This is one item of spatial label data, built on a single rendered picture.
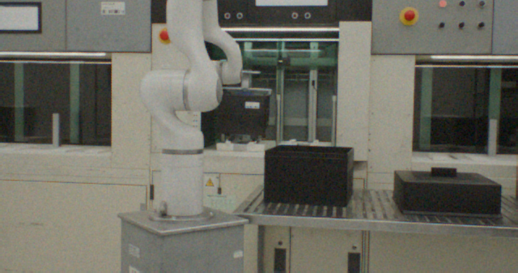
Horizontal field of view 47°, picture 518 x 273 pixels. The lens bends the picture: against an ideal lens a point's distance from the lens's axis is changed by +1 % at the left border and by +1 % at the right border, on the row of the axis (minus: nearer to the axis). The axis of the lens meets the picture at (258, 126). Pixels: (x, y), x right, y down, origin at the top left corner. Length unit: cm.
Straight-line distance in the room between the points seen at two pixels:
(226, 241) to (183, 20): 62
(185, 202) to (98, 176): 95
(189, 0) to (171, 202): 56
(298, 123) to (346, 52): 102
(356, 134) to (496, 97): 81
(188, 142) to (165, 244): 29
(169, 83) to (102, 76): 139
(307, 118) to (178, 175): 166
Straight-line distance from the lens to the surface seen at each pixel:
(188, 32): 165
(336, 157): 190
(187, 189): 166
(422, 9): 235
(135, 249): 171
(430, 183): 186
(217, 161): 239
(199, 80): 162
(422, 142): 280
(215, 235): 164
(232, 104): 256
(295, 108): 323
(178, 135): 164
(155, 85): 166
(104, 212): 257
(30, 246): 274
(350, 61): 227
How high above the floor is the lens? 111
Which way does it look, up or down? 3 degrees down
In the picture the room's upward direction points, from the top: 1 degrees clockwise
